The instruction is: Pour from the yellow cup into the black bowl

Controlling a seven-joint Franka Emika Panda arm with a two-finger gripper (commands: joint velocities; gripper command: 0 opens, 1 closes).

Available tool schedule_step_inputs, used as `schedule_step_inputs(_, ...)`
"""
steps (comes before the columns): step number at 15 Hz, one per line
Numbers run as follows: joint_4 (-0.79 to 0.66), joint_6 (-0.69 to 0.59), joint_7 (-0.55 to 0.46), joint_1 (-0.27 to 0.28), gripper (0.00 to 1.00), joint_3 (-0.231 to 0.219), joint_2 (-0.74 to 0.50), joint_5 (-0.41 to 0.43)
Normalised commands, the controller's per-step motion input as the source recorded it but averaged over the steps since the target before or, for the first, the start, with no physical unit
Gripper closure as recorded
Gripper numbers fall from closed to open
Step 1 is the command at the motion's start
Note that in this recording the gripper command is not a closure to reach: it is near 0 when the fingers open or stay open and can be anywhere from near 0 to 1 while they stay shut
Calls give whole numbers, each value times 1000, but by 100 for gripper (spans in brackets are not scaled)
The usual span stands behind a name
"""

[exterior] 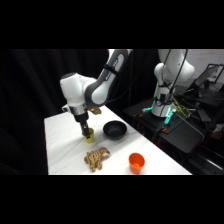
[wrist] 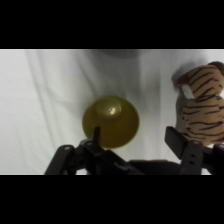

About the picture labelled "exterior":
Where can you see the tan wrist camera box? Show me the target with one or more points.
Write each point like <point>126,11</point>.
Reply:
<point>94,110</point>

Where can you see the wooden animal toy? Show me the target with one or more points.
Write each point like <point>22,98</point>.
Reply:
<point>96,158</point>

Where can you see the green base light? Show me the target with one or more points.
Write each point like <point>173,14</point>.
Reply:
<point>169,116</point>

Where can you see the black laptop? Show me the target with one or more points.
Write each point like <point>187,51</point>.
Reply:
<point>208,77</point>

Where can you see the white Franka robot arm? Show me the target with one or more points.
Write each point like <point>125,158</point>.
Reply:
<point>80,88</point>

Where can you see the black curtain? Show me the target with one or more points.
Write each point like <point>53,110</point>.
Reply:
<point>33,100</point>

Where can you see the white board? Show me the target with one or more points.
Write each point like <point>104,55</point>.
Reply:
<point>210,56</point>

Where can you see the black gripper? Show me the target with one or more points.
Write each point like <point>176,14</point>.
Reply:
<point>82,120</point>

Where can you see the black robot stand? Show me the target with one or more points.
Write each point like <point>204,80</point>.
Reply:
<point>180,133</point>

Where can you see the black bowl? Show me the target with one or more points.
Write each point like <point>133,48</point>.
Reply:
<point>115,129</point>

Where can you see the yellow cup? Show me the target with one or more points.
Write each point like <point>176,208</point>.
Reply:
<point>89,139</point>

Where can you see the orange cup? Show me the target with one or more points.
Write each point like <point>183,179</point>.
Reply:
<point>136,163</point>

